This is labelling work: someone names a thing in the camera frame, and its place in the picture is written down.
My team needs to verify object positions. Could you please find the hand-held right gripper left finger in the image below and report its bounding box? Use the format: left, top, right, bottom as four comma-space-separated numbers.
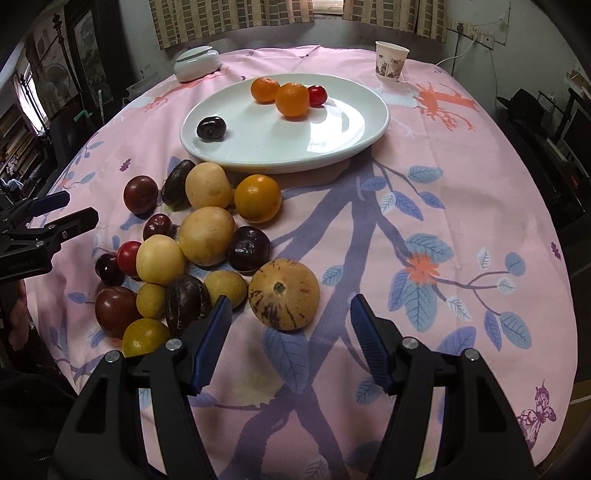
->
53, 295, 234, 480

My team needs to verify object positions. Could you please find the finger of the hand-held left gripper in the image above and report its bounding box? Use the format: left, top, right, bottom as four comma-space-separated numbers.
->
0, 191, 71, 232
28, 207, 100, 245

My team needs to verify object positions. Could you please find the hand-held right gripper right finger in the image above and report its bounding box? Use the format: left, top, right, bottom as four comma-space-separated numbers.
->
350, 294, 539, 480

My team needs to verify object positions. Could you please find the dark wrinkled passion fruit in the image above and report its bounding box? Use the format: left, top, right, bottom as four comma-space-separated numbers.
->
161, 159, 197, 207
165, 274, 213, 337

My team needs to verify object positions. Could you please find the small yellow fruit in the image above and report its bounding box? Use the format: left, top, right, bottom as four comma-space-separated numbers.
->
204, 270, 248, 309
136, 283, 167, 320

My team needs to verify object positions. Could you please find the small dark cherry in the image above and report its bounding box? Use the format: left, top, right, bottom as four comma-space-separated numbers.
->
95, 253, 125, 287
143, 213, 174, 241

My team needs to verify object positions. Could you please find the orange-yellow round fruit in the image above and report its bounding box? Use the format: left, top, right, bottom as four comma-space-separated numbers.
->
234, 174, 282, 223
122, 318, 172, 358

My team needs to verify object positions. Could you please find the dark red plum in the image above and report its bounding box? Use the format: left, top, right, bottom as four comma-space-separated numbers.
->
95, 286, 141, 339
123, 175, 159, 215

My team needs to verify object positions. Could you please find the striped tan melon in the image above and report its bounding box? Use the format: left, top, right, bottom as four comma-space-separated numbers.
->
248, 259, 321, 331

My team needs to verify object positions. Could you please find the pale yellow peach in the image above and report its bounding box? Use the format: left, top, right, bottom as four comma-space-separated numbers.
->
136, 234, 186, 285

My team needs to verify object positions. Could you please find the dark purple plum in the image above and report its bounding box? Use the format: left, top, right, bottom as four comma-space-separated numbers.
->
197, 116, 227, 140
226, 226, 271, 273

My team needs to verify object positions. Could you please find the large tan yellow fruit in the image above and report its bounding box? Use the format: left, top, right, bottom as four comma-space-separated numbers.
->
178, 206, 236, 267

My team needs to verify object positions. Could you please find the tan yellow round fruit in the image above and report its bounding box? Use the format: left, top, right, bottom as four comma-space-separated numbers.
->
185, 162, 233, 210

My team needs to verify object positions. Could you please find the white round plate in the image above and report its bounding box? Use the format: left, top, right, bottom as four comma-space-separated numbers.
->
179, 73, 390, 175

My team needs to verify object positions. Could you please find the person's left hand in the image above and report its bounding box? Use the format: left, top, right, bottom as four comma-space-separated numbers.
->
7, 279, 31, 354

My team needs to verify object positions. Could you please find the bookshelf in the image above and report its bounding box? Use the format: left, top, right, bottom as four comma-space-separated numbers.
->
0, 99, 51, 171

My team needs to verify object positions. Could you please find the pink printed tablecloth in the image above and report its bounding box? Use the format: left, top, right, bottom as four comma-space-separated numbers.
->
23, 45, 578, 480

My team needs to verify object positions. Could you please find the electric fan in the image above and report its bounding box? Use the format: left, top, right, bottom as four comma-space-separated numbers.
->
39, 62, 77, 100

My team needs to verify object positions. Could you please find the framed picture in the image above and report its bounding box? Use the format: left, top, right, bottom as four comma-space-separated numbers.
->
65, 9, 112, 100

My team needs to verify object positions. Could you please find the white lidded ceramic jar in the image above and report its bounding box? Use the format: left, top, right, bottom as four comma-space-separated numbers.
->
174, 46, 221, 84

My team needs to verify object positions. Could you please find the orange tangerine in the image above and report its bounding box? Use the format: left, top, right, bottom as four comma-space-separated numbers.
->
276, 82, 310, 117
250, 77, 281, 104

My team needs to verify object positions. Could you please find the striped beige curtain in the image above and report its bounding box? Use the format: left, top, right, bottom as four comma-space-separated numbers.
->
148, 0, 315, 51
342, 0, 451, 44

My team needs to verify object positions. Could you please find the printed paper cup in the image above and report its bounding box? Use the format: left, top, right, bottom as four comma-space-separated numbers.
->
375, 41, 411, 84

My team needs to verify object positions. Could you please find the black hat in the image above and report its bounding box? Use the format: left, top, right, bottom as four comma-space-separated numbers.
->
496, 89, 550, 121

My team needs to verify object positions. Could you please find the computer monitor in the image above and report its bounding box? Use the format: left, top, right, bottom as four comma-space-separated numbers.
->
556, 99, 591, 153

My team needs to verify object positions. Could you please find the white power cable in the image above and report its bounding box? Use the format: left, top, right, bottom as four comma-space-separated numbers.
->
434, 28, 476, 68

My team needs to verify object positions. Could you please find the white wall socket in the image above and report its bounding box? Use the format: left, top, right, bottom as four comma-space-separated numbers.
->
455, 23, 497, 49

